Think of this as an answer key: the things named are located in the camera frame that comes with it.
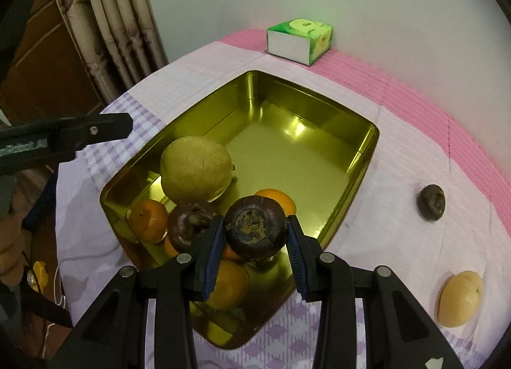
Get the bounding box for dark mangosteen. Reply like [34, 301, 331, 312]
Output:
[416, 184, 446, 222]
[224, 195, 288, 262]
[167, 201, 218, 253]

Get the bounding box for yellow orange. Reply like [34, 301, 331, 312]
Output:
[255, 188, 297, 216]

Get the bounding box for tangerine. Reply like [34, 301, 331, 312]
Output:
[127, 199, 168, 243]
[222, 244, 242, 262]

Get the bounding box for lone orange kumquat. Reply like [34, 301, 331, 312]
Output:
[164, 236, 179, 259]

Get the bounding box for pale yellow pear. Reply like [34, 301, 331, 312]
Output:
[438, 270, 483, 327]

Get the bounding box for green pear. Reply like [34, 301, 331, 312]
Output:
[160, 136, 234, 204]

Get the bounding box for operator left hand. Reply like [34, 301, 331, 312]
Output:
[0, 213, 25, 287]

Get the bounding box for dark mangosteen back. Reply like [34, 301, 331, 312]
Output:
[416, 184, 446, 222]

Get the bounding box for gold toffee tin box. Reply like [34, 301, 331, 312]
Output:
[99, 69, 380, 351]

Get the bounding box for beige ribbed radiator pipes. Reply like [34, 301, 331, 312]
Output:
[56, 0, 167, 104]

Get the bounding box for green white tissue box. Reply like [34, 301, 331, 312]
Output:
[266, 19, 333, 66]

